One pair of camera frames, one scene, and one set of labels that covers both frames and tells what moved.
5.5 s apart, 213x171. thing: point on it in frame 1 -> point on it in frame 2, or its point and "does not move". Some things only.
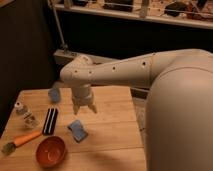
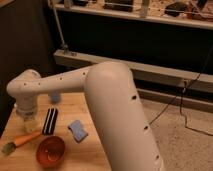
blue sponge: x=79 y=133 does not move
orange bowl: x=51 y=151 does not move
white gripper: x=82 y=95 -> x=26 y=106
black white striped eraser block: x=50 y=122 does not move
